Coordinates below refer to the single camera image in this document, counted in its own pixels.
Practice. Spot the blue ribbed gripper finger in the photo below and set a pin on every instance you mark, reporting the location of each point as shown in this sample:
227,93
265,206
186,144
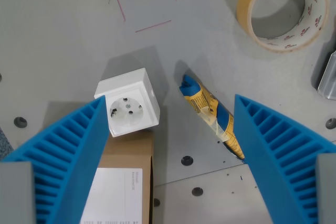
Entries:
68,145
273,145

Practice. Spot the blue and yellow bag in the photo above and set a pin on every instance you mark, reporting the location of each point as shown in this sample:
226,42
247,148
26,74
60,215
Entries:
199,98

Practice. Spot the brown cardboard box, white label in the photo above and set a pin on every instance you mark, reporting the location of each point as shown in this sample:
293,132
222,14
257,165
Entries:
131,150

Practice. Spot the grey blue fabric patch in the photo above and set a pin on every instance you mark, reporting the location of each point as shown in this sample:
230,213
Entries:
4,142

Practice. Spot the clear plastic block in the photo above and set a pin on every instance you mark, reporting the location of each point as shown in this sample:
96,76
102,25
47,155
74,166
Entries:
329,79

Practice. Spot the roll of beige adhesive tape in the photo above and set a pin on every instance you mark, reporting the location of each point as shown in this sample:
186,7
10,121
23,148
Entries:
245,6

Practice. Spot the white wall socket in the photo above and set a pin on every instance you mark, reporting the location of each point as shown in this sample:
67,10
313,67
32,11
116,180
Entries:
131,113

